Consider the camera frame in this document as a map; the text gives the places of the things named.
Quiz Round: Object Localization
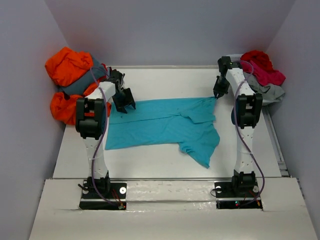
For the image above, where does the dark red folded shirt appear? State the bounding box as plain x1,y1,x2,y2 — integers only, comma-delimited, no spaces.
106,66,113,76

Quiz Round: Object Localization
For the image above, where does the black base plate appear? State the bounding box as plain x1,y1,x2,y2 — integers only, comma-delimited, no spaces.
78,181,127,211
210,181,263,210

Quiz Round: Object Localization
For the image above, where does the teal t shirt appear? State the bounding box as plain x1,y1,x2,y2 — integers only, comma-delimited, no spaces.
104,97,220,169

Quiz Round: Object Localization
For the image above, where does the magenta t shirt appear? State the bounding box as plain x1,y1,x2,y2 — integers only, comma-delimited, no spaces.
242,60,286,86

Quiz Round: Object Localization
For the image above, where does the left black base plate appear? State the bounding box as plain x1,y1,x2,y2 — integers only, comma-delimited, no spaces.
78,181,127,211

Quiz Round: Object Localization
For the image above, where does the grey t shirt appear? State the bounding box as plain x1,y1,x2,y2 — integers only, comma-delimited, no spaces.
243,72,285,103

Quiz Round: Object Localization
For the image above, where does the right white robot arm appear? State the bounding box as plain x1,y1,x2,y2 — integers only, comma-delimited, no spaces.
213,56,263,199

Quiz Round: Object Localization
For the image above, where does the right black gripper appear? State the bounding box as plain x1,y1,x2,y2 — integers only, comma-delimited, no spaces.
214,75,231,98

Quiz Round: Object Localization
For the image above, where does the red t shirt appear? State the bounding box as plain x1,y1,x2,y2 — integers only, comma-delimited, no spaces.
240,50,274,72

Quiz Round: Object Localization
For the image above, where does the white plastic laundry basket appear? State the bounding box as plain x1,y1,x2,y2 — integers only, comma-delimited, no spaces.
227,54,242,62

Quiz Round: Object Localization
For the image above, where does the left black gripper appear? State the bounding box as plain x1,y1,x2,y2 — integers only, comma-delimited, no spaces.
111,88,135,114

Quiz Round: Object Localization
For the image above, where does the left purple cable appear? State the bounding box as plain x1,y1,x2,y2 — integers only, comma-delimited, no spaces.
89,66,126,210

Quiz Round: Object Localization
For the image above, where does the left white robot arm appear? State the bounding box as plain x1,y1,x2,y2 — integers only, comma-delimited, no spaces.
75,67,136,200

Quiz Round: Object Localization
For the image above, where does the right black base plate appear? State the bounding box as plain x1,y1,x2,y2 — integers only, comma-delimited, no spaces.
210,181,263,210

